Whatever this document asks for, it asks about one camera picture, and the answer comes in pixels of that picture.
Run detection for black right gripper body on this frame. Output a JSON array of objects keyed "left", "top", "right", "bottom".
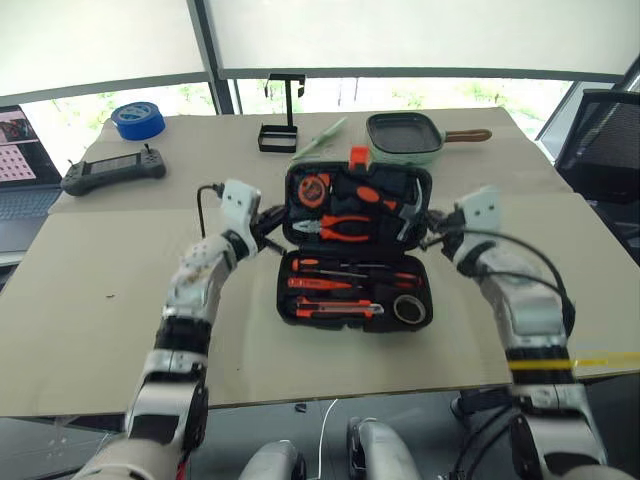
[{"left": 423, "top": 208, "right": 467, "bottom": 252}]

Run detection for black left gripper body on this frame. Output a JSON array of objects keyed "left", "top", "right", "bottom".
[{"left": 248, "top": 203, "right": 287, "bottom": 252}]

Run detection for orange black utility knife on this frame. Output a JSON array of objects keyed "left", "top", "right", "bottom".
[{"left": 295, "top": 295, "right": 386, "bottom": 320}]

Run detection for black plastic tool case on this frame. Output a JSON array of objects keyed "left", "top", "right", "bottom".
[{"left": 274, "top": 146, "right": 434, "bottom": 335}]

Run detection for orange black screwdriver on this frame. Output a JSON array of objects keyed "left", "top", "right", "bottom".
[
  {"left": 348, "top": 271, "right": 422, "bottom": 288},
  {"left": 288, "top": 257, "right": 392, "bottom": 275}
]

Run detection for orange black tape measure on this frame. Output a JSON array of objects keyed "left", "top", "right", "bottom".
[{"left": 296, "top": 172, "right": 333, "bottom": 209}]

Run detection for claw hammer with orange grip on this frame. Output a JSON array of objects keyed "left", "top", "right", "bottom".
[{"left": 333, "top": 174, "right": 427, "bottom": 242}]

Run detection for black metal hanger stand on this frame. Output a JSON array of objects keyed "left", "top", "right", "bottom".
[{"left": 257, "top": 73, "right": 307, "bottom": 154}]

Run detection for black electrical tape roll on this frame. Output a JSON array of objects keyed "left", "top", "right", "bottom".
[{"left": 391, "top": 294, "right": 428, "bottom": 324}]

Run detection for green electric frying pan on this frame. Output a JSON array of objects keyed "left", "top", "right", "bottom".
[{"left": 365, "top": 111, "right": 493, "bottom": 167}]

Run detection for pale green knife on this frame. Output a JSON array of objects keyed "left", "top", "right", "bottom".
[{"left": 290, "top": 116, "right": 349, "bottom": 162}]

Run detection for black handheld controller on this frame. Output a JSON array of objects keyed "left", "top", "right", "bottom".
[{"left": 60, "top": 144, "right": 168, "bottom": 198}]

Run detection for blue tape roll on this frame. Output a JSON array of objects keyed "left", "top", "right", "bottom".
[{"left": 110, "top": 101, "right": 168, "bottom": 142}]

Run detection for black table foot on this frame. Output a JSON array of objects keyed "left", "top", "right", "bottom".
[{"left": 450, "top": 389, "right": 514, "bottom": 419}]

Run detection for black mesh office chair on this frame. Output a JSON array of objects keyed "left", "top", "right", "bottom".
[{"left": 536, "top": 88, "right": 640, "bottom": 252}]

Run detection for grey rounded robot leg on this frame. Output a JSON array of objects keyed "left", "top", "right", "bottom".
[
  {"left": 239, "top": 439, "right": 307, "bottom": 480},
  {"left": 346, "top": 416, "right": 420, "bottom": 480}
]

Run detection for open laptop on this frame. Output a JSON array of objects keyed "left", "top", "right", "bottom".
[{"left": 0, "top": 104, "right": 64, "bottom": 254}]

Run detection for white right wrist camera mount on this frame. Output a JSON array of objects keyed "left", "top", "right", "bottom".
[{"left": 451, "top": 185, "right": 502, "bottom": 262}]

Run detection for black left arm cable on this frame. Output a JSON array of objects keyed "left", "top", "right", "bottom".
[{"left": 195, "top": 183, "right": 227, "bottom": 242}]

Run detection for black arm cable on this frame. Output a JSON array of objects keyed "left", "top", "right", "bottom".
[
  {"left": 461, "top": 226, "right": 577, "bottom": 332},
  {"left": 195, "top": 183, "right": 227, "bottom": 242}
]

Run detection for orange handled pliers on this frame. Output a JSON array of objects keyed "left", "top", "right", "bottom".
[{"left": 291, "top": 214, "right": 374, "bottom": 244}]

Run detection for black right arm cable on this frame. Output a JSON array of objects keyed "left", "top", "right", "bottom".
[{"left": 461, "top": 226, "right": 577, "bottom": 332}]

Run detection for dark window frame post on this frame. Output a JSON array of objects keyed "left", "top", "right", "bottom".
[{"left": 186, "top": 0, "right": 245, "bottom": 117}]

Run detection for thin white cable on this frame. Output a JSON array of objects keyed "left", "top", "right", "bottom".
[{"left": 316, "top": 397, "right": 342, "bottom": 480}]

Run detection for black floor cables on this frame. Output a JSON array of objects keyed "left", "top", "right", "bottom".
[{"left": 453, "top": 403, "right": 522, "bottom": 480}]

